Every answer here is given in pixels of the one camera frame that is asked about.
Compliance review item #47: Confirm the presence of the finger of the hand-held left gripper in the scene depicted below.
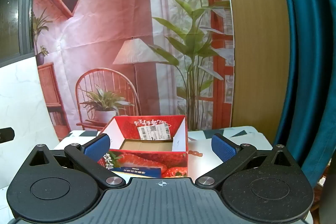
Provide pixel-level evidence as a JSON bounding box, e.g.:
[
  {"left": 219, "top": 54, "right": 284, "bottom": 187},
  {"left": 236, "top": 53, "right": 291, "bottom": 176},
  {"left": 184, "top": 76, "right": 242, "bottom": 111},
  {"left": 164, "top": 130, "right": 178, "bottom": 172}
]
[{"left": 0, "top": 128, "right": 15, "bottom": 144}]

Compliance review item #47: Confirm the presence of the red strawberry print cardboard box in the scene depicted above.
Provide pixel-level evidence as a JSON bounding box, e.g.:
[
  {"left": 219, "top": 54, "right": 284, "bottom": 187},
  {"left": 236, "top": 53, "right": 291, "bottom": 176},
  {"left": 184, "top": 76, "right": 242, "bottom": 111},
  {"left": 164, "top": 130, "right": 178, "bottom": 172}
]
[{"left": 98, "top": 115, "right": 189, "bottom": 178}]

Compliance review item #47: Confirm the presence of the white marble pattern board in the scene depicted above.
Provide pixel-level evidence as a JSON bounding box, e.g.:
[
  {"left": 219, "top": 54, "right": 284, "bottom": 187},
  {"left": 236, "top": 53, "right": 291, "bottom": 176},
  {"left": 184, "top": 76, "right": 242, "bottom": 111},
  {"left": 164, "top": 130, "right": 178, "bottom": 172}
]
[{"left": 0, "top": 56, "right": 60, "bottom": 189}]

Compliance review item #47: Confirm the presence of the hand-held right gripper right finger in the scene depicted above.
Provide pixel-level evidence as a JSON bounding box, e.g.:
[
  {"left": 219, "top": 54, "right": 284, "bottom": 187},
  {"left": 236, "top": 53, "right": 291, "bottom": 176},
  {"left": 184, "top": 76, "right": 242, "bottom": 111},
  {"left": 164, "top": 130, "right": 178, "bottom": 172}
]
[{"left": 195, "top": 133, "right": 294, "bottom": 191}]

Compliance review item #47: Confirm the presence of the printed room scene wall cloth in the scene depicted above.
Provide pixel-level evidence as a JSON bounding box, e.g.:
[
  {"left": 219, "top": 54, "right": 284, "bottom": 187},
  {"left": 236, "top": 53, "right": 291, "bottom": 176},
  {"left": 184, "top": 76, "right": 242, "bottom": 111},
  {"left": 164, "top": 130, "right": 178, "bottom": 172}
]
[{"left": 31, "top": 0, "right": 235, "bottom": 142}]

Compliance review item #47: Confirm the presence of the dark window frame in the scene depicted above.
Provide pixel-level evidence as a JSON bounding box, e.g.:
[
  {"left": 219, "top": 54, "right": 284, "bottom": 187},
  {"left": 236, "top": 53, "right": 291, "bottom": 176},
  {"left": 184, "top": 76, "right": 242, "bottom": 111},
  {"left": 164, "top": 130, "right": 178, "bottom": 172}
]
[{"left": 0, "top": 0, "right": 48, "bottom": 67}]

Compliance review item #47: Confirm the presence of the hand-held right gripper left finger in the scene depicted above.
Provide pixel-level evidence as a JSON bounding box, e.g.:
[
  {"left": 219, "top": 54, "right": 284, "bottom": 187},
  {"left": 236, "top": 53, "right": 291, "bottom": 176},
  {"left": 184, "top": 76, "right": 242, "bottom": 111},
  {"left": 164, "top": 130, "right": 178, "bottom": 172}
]
[{"left": 28, "top": 133, "right": 126, "bottom": 191}]

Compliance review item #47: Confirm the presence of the wooden board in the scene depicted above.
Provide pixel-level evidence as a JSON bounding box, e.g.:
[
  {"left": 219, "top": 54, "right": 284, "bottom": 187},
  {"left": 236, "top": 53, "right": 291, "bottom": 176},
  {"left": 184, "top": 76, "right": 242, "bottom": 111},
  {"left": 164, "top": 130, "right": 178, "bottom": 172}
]
[{"left": 222, "top": 0, "right": 293, "bottom": 130}]

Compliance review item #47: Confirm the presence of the teal curtain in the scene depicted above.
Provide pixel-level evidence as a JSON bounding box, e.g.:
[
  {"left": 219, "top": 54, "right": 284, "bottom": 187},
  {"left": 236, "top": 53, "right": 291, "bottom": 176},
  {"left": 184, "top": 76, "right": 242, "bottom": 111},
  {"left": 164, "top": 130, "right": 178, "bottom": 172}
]
[{"left": 273, "top": 0, "right": 336, "bottom": 188}]

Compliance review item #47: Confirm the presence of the blue packet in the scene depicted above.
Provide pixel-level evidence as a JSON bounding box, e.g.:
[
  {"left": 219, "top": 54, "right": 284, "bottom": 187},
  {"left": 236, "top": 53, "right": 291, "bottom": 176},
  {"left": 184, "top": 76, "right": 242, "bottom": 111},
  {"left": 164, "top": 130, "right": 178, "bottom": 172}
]
[{"left": 115, "top": 167, "right": 162, "bottom": 178}]

